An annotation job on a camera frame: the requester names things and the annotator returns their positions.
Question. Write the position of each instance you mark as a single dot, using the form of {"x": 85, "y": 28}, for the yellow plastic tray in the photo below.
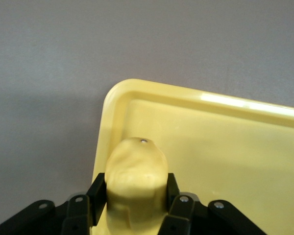
{"x": 223, "y": 151}

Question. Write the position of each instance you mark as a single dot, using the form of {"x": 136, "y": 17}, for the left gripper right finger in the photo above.
{"x": 183, "y": 218}

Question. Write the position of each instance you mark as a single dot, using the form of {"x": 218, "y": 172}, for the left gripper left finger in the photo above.
{"x": 76, "y": 215}

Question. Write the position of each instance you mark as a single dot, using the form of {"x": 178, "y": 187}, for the yellow potato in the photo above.
{"x": 136, "y": 176}

